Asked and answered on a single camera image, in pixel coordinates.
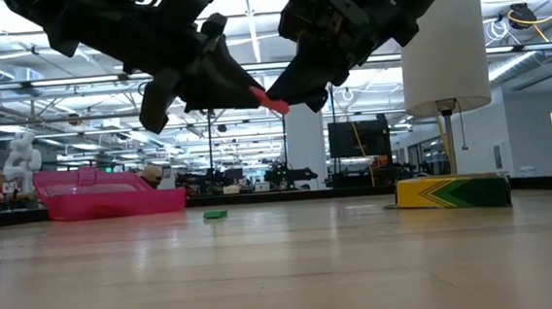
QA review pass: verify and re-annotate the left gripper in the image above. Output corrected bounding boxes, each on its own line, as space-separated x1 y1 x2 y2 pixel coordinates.
120 12 268 137

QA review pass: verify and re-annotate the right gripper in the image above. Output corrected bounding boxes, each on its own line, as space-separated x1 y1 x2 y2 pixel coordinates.
259 0 425 117

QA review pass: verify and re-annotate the pink eraser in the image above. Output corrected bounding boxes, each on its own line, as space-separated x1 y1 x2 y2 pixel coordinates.
250 84 292 118

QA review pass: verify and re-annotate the yellow green crayon box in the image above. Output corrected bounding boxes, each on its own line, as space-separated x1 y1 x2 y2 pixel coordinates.
393 170 513 215

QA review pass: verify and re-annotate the white column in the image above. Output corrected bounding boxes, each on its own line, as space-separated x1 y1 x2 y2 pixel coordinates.
284 101 331 192

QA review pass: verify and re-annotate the black monitor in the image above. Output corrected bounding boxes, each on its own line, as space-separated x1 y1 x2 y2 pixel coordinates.
327 114 396 189

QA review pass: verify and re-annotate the background black robot station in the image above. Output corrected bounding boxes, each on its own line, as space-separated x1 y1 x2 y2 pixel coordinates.
262 159 320 194

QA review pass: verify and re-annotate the person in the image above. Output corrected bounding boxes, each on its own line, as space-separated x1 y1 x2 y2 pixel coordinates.
140 164 165 190

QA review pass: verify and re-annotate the white shade table lamp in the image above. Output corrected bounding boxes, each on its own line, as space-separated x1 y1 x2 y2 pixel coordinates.
396 0 498 180

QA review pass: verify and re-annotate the pink transparent pencil case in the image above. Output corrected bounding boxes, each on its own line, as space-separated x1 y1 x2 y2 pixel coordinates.
32 159 189 224

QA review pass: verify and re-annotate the black gantry frame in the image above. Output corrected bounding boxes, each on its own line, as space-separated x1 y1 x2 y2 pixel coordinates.
204 102 291 173

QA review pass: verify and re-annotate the black aluminium table frame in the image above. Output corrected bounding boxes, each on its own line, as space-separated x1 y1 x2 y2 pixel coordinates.
0 172 552 229

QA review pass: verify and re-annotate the black reel yellow cable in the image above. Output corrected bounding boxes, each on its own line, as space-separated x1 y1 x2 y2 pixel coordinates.
506 0 552 32

